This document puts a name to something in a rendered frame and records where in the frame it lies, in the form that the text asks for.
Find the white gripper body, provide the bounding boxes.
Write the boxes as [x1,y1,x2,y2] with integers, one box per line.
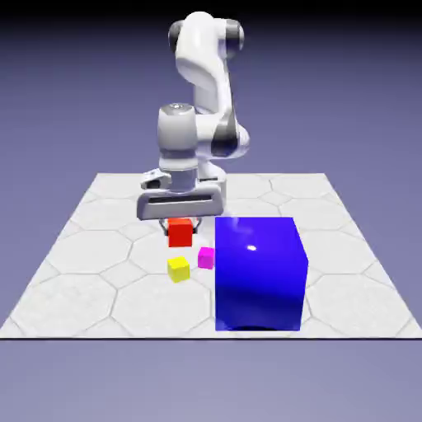
[136,185,225,222]

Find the small red cube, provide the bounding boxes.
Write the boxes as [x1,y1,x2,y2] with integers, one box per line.
[167,218,194,248]

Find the small magenta cube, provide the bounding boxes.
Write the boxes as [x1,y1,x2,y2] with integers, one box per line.
[197,246,216,270]

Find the small yellow cube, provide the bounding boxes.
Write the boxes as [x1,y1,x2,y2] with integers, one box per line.
[166,256,191,284]

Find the large blue box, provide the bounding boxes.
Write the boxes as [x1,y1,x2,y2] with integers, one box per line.
[214,216,310,332]

